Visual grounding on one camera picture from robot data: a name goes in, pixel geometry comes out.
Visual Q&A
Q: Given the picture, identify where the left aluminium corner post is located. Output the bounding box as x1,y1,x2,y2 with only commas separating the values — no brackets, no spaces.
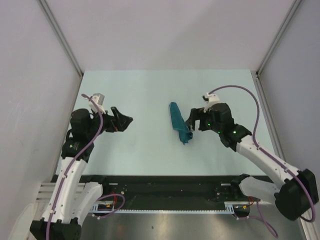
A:
36,0,84,79

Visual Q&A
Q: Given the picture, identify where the right aluminium corner post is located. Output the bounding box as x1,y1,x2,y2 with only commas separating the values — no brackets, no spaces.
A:
255,0,304,78

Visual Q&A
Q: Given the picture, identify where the aluminium corner post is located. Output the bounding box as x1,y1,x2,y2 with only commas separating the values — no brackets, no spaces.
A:
36,0,84,79
255,0,304,78

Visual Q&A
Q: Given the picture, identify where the purple cable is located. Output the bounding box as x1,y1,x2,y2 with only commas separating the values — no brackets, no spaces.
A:
46,93,126,240
208,85,316,238

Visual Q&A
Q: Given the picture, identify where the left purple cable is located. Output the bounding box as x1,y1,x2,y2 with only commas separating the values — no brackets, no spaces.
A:
46,93,126,240

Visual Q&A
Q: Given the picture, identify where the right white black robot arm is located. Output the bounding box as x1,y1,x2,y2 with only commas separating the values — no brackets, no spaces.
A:
185,102,319,222

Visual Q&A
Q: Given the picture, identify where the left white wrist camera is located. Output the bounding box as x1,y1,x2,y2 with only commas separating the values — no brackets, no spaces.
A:
89,93,106,114

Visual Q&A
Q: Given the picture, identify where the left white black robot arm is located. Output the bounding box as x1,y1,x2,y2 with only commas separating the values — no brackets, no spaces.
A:
29,106,134,240

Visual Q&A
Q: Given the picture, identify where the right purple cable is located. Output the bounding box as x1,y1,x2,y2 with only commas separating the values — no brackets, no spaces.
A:
208,85,316,238

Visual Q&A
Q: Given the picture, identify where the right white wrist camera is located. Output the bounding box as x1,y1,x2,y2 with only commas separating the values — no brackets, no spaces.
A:
202,93,221,113

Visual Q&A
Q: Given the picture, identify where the teal cloth napkin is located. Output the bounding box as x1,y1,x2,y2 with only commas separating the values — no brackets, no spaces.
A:
169,102,193,145

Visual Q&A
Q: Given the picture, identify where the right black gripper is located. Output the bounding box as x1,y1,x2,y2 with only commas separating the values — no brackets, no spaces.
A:
184,107,222,134

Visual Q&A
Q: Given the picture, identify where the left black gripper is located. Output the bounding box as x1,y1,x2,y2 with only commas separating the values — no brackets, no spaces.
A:
86,106,132,139

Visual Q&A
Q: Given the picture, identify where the white slotted cable duct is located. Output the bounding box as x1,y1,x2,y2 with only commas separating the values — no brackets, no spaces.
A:
84,201,251,215

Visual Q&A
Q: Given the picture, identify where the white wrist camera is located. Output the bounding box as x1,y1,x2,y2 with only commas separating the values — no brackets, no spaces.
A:
202,93,221,113
89,93,106,114

